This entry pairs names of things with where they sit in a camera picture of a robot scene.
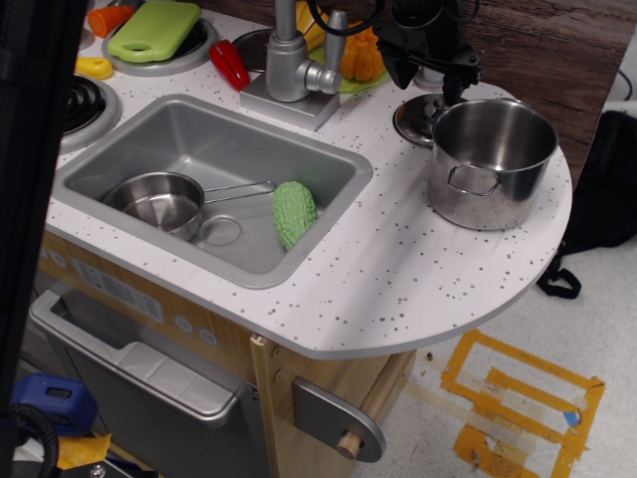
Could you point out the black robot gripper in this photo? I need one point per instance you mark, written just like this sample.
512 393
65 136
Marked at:
426 34

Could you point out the steel pot lid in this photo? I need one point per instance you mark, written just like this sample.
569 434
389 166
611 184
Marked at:
415 119

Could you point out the large steel pot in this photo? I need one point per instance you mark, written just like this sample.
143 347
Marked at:
488 161

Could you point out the orange toy pumpkin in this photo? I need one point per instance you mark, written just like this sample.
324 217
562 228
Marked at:
361 61

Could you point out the light green plate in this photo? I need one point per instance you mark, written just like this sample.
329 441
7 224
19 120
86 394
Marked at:
348 86

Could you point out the grey toy faucet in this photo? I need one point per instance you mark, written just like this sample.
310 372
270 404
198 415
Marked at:
294 88

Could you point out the dark round burner plate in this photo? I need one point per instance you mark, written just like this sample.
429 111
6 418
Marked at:
252 48

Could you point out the green toy bitter gourd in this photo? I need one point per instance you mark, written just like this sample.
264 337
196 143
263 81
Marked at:
294 212

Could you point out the red toy pepper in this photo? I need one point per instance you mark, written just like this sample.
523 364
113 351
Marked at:
228 62

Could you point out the black backpack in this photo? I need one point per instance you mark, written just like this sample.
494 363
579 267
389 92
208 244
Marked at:
603 210

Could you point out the grey toy sink basin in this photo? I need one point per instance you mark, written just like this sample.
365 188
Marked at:
239 161

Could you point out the grey toy stove burner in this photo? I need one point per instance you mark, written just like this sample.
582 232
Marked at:
192 53
93 110

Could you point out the green toy cutting board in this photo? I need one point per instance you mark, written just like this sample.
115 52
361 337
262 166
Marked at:
154 32

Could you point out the small steel saucepan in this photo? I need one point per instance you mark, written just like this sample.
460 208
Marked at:
173 202

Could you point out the yellow toy banana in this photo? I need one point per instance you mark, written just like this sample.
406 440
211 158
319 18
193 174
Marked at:
94 67

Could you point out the orange toy carrot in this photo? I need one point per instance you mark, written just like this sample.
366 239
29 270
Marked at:
102 21

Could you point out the grey side hinge plate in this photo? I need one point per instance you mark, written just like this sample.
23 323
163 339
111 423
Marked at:
352 431

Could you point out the wooden toy kitchen cabinet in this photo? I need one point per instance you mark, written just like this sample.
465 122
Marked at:
86 278

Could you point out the grey oven door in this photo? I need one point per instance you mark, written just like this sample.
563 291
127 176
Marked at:
179 414

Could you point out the blue clamp tool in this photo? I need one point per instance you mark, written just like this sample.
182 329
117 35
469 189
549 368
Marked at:
67 402

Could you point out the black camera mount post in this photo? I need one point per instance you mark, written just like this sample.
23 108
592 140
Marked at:
39 45

